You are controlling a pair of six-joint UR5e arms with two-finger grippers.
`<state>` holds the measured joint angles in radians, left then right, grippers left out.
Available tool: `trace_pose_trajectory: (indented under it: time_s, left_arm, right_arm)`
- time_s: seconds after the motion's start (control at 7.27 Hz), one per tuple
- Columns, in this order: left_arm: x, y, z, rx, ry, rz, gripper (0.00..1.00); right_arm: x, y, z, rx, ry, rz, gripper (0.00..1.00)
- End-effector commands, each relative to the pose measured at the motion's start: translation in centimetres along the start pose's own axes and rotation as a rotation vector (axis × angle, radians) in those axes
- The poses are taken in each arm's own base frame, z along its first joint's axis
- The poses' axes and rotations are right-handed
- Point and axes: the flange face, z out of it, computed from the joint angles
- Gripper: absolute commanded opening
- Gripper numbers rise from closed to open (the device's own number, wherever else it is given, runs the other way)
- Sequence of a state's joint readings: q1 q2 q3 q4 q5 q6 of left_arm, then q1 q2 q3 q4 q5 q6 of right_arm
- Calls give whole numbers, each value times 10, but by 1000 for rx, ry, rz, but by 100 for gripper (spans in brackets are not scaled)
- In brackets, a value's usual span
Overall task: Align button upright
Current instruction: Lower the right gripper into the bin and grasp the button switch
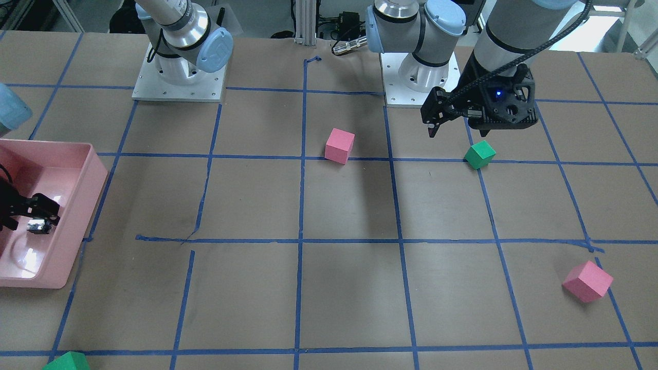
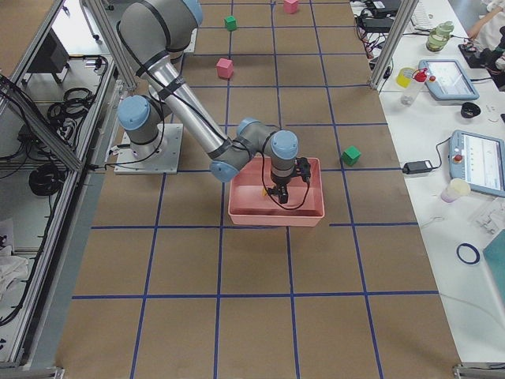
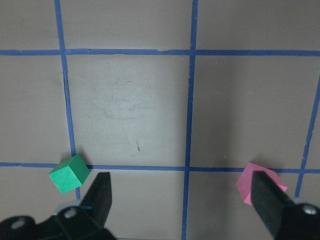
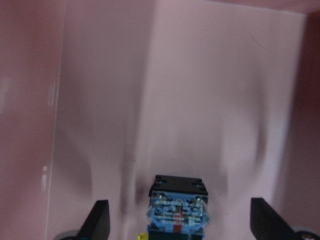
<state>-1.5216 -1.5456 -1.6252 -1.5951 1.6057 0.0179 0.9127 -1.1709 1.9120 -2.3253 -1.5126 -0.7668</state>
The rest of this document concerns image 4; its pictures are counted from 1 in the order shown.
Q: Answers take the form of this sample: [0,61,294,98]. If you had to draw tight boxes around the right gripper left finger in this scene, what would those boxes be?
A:
[75,199,111,240]

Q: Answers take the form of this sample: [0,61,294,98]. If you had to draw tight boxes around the pink plastic bin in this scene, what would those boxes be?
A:
[0,0,320,240]

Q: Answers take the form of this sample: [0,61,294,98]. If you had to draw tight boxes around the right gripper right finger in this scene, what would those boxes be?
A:
[250,197,298,240]

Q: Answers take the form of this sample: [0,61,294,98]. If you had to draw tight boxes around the yellow push button switch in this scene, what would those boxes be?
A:
[146,175,210,240]

